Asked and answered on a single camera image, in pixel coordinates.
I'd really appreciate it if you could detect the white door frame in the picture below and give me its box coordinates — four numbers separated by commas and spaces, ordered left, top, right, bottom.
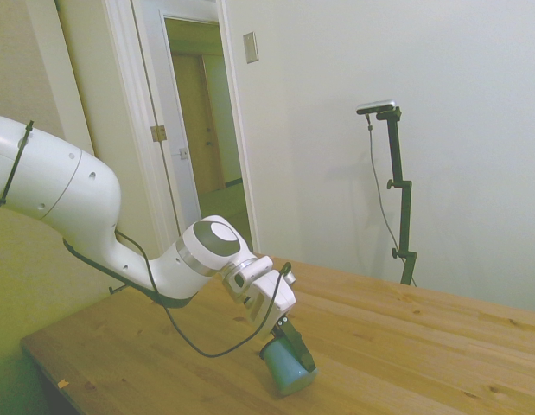
101, 0, 263, 257

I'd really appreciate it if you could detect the grey camera on stand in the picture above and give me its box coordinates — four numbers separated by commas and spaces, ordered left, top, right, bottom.
355, 98, 398, 117

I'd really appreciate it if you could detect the black jointed camera stand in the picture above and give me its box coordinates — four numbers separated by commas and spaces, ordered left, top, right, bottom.
375, 107, 420, 287

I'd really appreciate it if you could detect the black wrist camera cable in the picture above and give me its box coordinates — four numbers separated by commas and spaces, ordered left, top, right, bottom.
113, 228, 293, 359

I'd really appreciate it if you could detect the white open door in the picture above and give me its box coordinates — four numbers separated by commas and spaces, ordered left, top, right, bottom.
162, 16, 203, 233

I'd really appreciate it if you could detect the wooden hallway door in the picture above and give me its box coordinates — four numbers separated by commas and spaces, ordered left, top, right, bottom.
170, 53, 228, 195

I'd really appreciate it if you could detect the beige wall switch plate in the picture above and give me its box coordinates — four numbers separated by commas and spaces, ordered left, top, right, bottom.
242, 30, 260, 65

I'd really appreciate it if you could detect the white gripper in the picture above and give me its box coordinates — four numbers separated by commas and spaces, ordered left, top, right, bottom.
243, 270, 316, 374

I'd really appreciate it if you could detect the blue enamel mug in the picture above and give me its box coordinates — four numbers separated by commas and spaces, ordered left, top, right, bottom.
258, 335, 319, 397

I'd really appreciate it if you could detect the black cable tie strap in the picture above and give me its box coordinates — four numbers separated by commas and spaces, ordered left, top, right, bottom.
0, 120, 35, 209

